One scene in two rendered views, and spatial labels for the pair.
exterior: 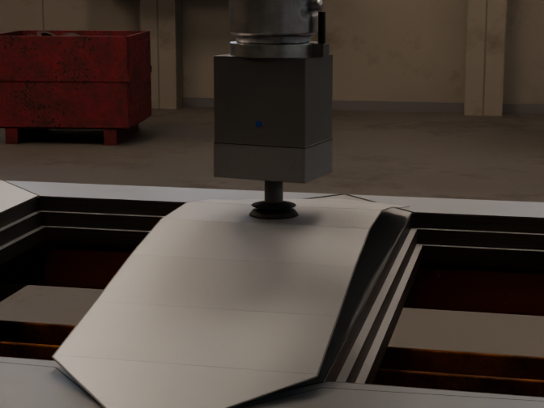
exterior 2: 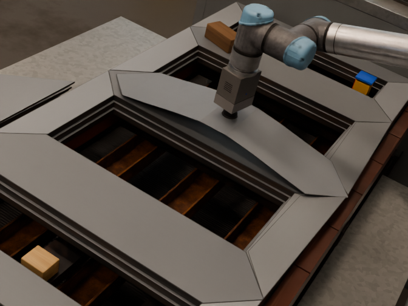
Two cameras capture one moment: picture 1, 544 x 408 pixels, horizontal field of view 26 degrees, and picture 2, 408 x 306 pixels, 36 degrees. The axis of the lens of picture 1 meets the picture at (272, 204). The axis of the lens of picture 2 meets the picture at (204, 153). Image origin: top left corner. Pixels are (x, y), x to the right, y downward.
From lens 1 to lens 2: 174 cm
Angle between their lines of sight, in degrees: 75
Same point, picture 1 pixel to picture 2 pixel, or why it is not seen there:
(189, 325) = (299, 165)
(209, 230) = (241, 132)
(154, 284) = (273, 159)
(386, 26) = not seen: outside the picture
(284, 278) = (282, 138)
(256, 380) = (330, 170)
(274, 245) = (260, 128)
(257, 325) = (304, 155)
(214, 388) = (331, 177)
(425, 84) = not seen: outside the picture
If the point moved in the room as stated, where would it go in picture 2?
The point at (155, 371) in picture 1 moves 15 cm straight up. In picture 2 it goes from (319, 181) to (339, 134)
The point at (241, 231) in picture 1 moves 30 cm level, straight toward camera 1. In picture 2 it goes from (246, 127) to (357, 167)
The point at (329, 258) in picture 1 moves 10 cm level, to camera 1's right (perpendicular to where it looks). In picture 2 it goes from (274, 125) to (283, 107)
